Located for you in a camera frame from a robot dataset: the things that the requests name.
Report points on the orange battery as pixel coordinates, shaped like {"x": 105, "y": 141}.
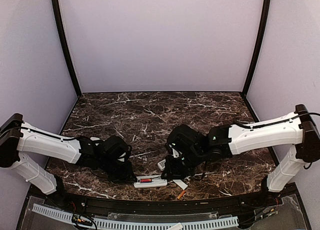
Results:
{"x": 146, "y": 180}
{"x": 181, "y": 195}

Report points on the white battery cover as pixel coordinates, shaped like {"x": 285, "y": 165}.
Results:
{"x": 180, "y": 183}
{"x": 177, "y": 226}

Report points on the slim white remote with QR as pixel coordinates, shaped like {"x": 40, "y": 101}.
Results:
{"x": 161, "y": 165}

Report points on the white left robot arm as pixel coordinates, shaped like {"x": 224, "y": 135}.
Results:
{"x": 18, "y": 139}

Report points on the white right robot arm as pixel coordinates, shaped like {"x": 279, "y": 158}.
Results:
{"x": 296, "y": 129}

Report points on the white remote with buttons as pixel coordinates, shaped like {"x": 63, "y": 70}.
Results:
{"x": 156, "y": 182}

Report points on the white remote back side up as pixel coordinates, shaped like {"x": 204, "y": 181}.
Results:
{"x": 94, "y": 138}

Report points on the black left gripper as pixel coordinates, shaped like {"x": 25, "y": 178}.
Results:
{"x": 126, "y": 177}

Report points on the black left frame post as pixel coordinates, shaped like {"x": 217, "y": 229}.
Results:
{"x": 64, "y": 46}

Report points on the black right frame post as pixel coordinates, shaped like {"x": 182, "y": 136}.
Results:
{"x": 257, "y": 47}

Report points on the white slotted cable duct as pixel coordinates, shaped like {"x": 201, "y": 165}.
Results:
{"x": 135, "y": 221}

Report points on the black frame post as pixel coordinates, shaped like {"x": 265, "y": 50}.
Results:
{"x": 257, "y": 47}
{"x": 64, "y": 46}

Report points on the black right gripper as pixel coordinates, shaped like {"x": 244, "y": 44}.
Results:
{"x": 170, "y": 172}

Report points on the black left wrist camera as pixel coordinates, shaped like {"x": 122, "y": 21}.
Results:
{"x": 117, "y": 149}

